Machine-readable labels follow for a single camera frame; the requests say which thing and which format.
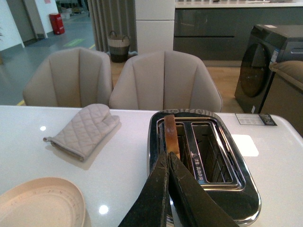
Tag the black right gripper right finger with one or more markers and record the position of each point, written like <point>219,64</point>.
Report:
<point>195,208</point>

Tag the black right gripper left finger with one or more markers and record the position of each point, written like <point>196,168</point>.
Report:
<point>150,208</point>

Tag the slice of bread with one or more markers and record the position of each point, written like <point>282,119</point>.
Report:
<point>171,136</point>

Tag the beige round plate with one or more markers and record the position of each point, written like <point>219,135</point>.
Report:
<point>43,202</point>

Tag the white chrome toaster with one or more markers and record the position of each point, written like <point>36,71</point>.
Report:
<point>209,152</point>

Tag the grey quilted oven mitt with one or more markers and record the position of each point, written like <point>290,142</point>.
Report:
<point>85,131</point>

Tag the label card on table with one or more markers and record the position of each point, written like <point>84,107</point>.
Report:
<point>255,119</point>

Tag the right beige chair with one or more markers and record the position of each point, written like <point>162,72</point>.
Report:
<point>165,80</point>

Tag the beige chair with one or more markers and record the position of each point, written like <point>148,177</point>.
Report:
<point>75,77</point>
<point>165,80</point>

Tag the beige cushioned seat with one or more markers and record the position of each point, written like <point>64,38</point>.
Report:
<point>285,95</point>

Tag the left beige chair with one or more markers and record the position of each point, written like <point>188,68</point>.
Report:
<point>75,77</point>

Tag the woven laundry basket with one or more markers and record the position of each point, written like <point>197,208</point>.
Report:
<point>118,47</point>

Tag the grey kitchen cabinet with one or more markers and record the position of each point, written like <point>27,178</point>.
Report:
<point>220,31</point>

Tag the dark washing machine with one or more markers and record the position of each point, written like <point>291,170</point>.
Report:
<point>267,44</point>

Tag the grey curtain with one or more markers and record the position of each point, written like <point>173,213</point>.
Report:
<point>112,15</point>

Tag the red bin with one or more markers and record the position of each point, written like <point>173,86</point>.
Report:
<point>57,23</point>

